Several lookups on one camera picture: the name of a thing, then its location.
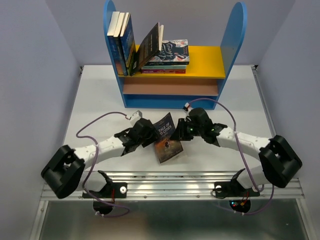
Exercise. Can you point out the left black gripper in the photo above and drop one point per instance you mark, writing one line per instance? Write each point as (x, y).
(153, 135)

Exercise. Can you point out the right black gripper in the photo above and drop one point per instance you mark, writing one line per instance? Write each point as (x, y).
(178, 133)

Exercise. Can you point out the A Tale of Two Cities book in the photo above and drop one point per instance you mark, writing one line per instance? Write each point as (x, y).
(165, 148)

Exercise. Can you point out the Little Women floral book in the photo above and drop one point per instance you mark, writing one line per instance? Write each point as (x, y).
(173, 51)

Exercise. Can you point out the Three Days to See book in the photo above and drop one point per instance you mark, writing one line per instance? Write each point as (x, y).
(149, 48)

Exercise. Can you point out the Animal Farm blue book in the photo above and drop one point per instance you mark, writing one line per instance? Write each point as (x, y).
(128, 43)

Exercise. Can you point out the Jane Eyre blue book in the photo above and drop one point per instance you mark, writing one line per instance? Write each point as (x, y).
(112, 42)

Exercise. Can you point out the Nineteen Eighty-Four dark book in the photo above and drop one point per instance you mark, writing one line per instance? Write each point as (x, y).
(119, 42)

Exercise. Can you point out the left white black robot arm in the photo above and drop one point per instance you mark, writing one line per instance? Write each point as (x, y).
(64, 173)

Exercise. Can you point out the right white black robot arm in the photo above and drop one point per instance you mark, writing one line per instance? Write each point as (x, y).
(278, 161)

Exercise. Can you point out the teal book in stack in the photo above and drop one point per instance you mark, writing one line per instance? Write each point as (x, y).
(164, 67)

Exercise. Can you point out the dark green book in stack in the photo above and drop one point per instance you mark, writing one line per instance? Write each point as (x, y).
(168, 63)

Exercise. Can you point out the purple Roald Dahl book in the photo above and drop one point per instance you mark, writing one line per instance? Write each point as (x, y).
(163, 71)

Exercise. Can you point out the blue yellow wooden bookshelf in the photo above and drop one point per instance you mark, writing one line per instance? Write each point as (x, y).
(205, 76)

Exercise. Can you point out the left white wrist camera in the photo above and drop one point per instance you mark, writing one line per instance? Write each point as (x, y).
(133, 118)

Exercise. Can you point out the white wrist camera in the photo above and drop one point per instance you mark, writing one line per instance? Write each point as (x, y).
(133, 118)
(187, 108)

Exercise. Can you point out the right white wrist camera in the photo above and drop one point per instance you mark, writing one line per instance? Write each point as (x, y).
(187, 108)

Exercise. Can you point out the aluminium extrusion rail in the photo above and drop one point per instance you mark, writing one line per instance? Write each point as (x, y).
(165, 186)

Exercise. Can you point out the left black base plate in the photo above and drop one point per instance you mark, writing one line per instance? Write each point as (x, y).
(103, 190)

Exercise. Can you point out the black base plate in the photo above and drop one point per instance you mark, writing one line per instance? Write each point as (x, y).
(103, 190)
(226, 189)

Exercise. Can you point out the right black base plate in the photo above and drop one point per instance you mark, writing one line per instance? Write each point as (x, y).
(226, 189)

